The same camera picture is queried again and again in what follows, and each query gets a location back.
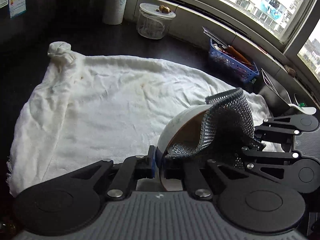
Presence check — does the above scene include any grey mesh dish cloth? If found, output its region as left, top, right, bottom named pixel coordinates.
left=163, top=88, right=265, bottom=163

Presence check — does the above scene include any white bowl with brown rim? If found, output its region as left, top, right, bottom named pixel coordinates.
left=156, top=105, right=211, bottom=191

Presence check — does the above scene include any dark red cooking appliance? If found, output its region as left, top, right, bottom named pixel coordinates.
left=1, top=0, right=105, bottom=43

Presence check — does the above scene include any dark metal container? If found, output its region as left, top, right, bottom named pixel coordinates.
left=259, top=69, right=291, bottom=109

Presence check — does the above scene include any white plastic spoon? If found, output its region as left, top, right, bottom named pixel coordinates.
left=288, top=103, right=317, bottom=115

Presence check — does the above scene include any white towel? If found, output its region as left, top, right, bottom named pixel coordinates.
left=7, top=42, right=272, bottom=196

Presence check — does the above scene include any blue plastic basket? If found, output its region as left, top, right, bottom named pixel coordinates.
left=209, top=38, right=260, bottom=84

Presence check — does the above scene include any glass jar with lid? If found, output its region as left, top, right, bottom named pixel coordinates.
left=137, top=3, right=176, bottom=40

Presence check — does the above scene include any brown garlic bulb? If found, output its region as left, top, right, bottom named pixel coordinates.
left=156, top=5, right=171, bottom=14

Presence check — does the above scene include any orange handled knife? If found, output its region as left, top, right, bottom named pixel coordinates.
left=202, top=27, right=254, bottom=70

